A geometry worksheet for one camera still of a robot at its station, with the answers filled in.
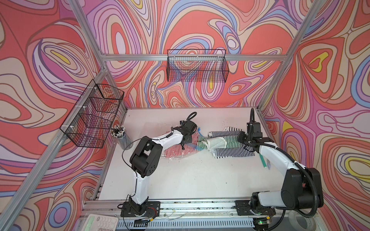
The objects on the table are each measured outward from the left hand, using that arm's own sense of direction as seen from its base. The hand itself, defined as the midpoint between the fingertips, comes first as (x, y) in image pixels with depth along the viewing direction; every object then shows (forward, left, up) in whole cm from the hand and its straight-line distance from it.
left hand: (187, 139), depth 97 cm
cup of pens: (-4, +41, +14) cm, 43 cm away
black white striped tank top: (+10, -33, -1) cm, 35 cm away
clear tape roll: (-46, -56, -4) cm, 73 cm away
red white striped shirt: (-9, -2, +4) cm, 10 cm away
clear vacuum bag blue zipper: (-7, -8, +2) cm, 11 cm away
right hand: (-4, -34, +6) cm, 35 cm away
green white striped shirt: (-5, -16, +4) cm, 17 cm away
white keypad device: (-46, +44, -2) cm, 64 cm away
